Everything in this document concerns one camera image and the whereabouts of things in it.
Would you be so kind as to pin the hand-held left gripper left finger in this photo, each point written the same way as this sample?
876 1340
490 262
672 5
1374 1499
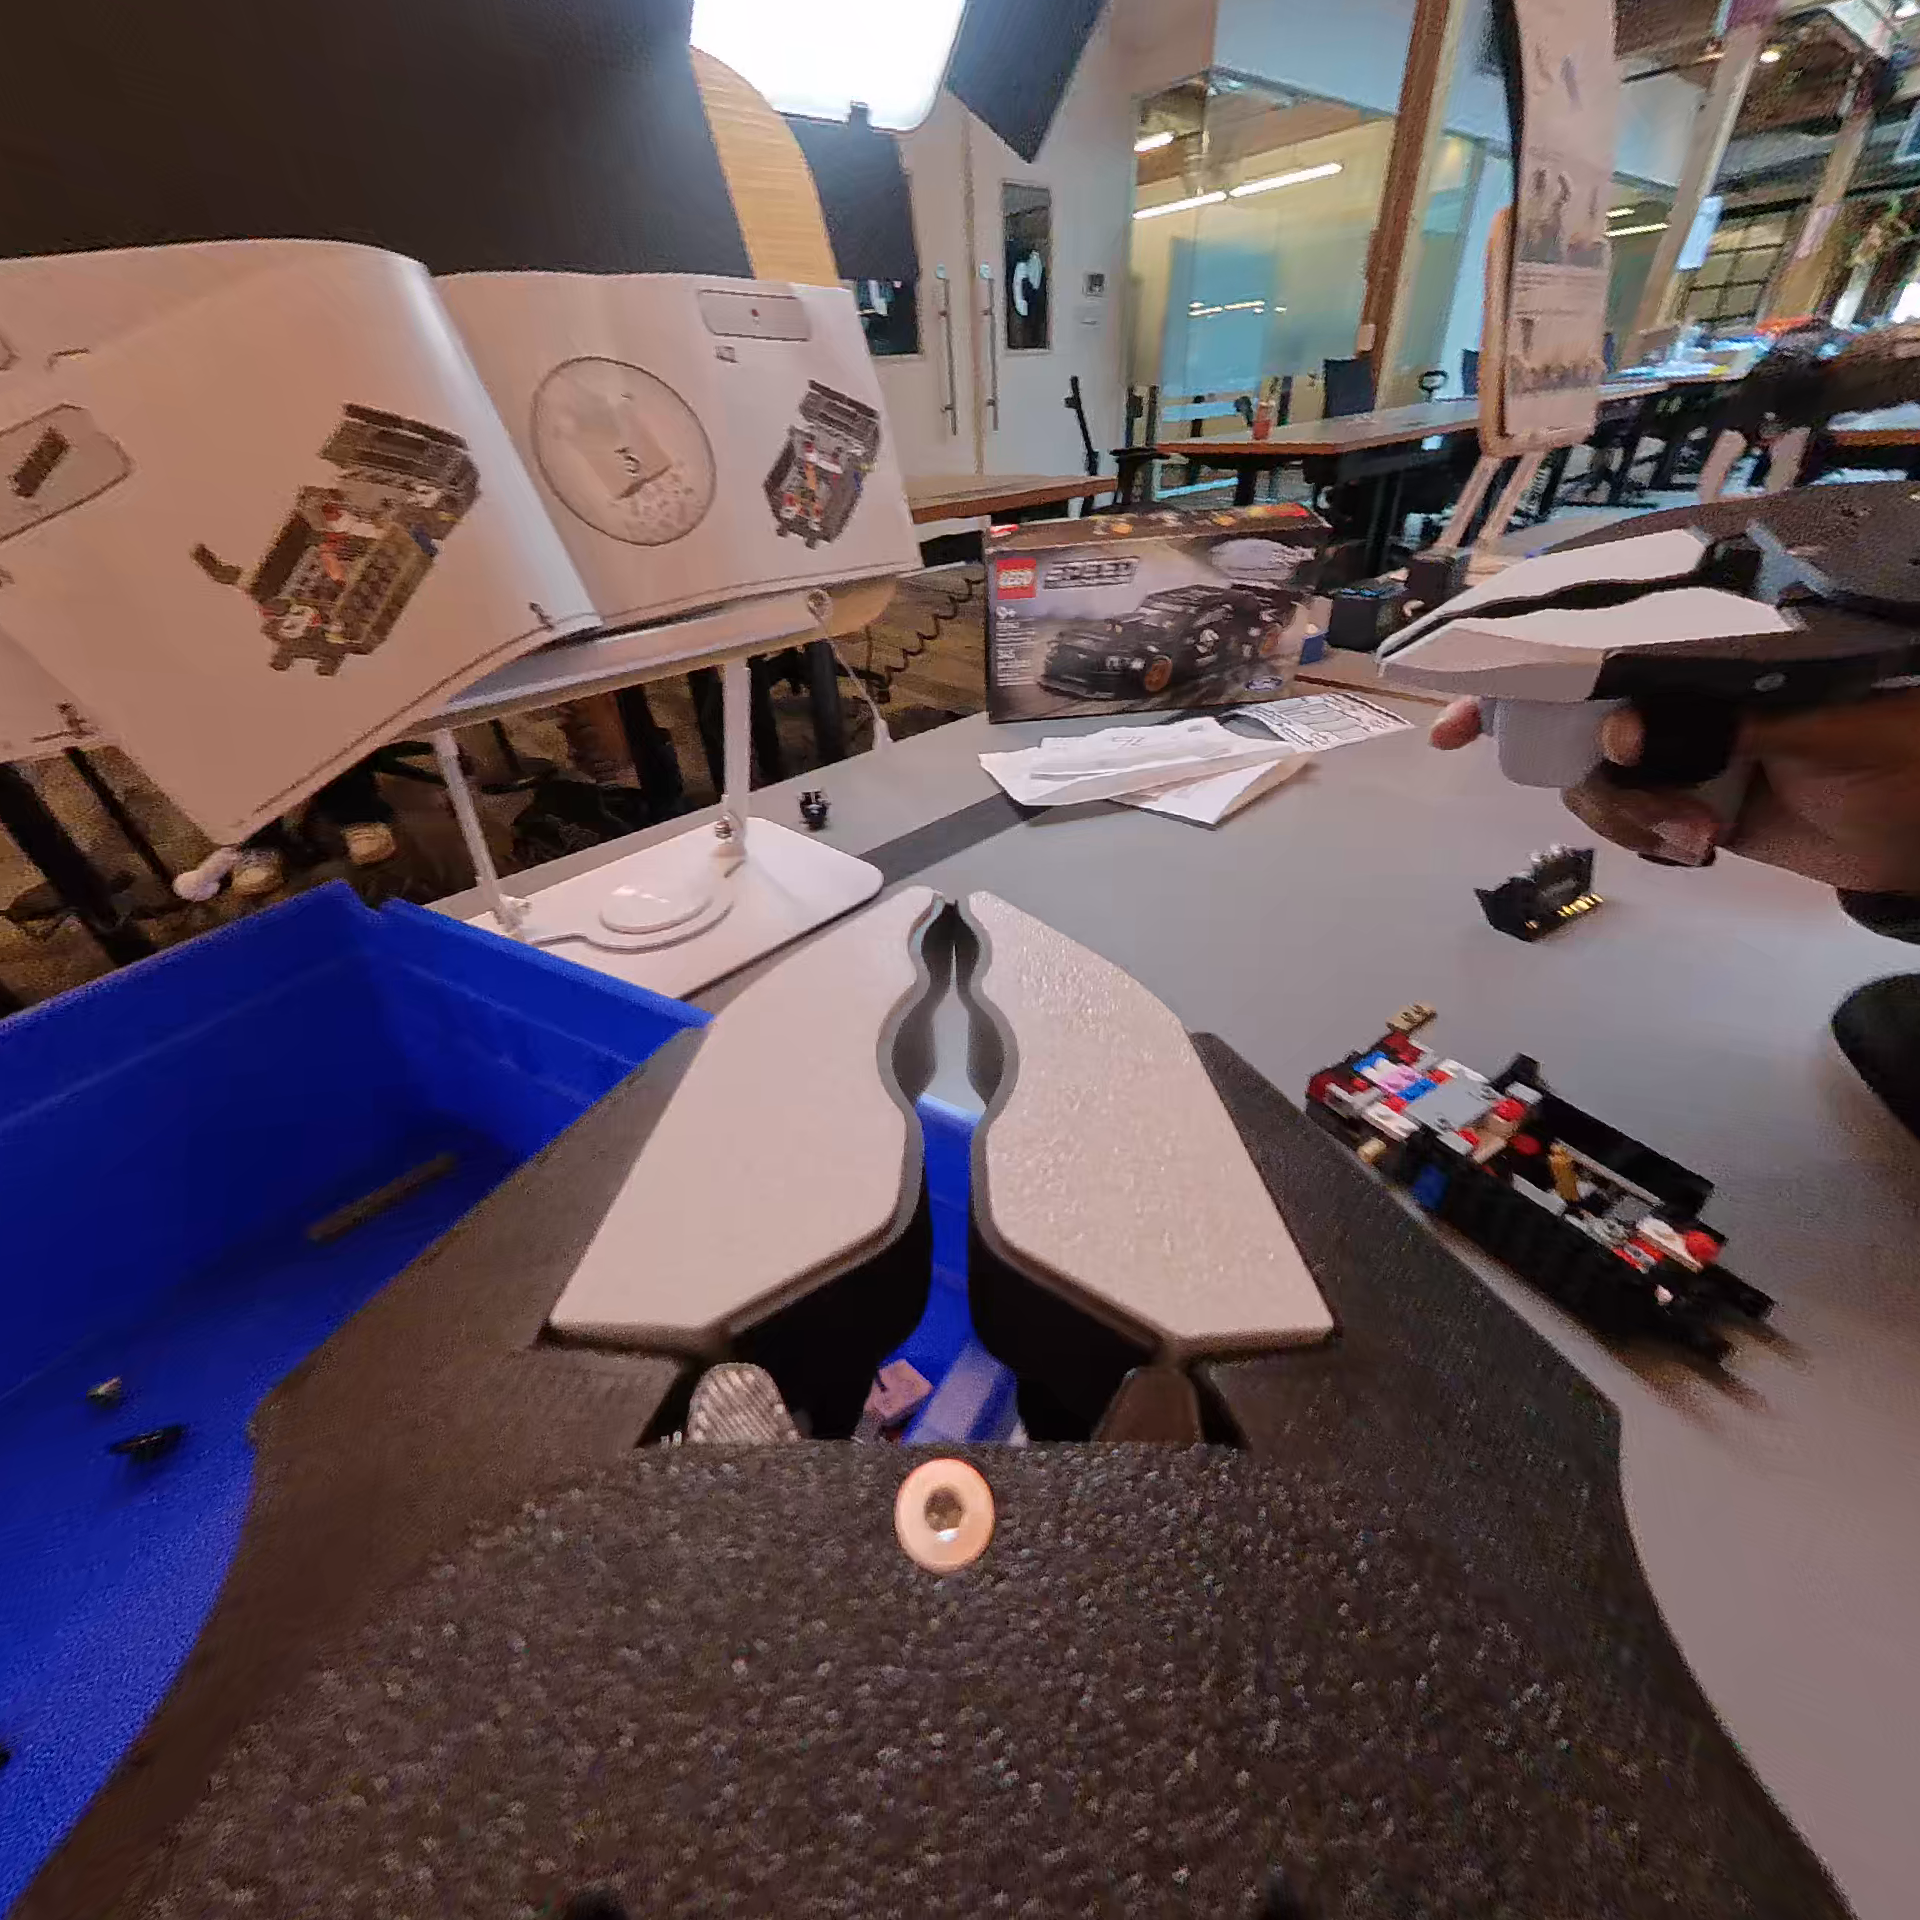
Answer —
752 1186

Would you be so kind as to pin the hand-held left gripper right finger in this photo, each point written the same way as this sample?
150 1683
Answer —
1156 1186

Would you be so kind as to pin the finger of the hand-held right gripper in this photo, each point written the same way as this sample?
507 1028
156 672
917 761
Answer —
1562 587
1621 661

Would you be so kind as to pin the small lego bricks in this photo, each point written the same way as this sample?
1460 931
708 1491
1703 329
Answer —
375 1202

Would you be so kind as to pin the partly built lego car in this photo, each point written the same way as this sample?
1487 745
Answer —
1562 1186

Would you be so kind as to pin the white paper bags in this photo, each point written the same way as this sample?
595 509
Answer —
1125 765

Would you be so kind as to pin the blue plastic bin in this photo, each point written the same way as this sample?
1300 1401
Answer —
182 1140

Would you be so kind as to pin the instruction booklet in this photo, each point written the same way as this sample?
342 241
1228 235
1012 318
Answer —
301 511

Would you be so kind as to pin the black lego assembly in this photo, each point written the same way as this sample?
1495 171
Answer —
1542 896

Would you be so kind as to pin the lego set box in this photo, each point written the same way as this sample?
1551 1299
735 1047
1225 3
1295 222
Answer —
1156 615

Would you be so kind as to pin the person's right hand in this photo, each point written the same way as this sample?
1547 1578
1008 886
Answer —
1833 797

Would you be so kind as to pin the small black box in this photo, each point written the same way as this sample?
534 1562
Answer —
1443 574
1370 615

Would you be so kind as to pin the long wooden table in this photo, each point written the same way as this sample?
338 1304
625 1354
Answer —
1353 436

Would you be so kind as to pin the printed white sheet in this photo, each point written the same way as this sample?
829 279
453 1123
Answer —
1321 720

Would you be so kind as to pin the white book stand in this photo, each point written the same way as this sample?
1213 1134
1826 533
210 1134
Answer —
676 902

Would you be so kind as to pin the poster on wooden easel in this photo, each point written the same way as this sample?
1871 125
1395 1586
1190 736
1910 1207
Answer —
1556 209

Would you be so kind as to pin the black partition panel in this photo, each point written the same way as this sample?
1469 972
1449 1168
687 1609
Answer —
332 120

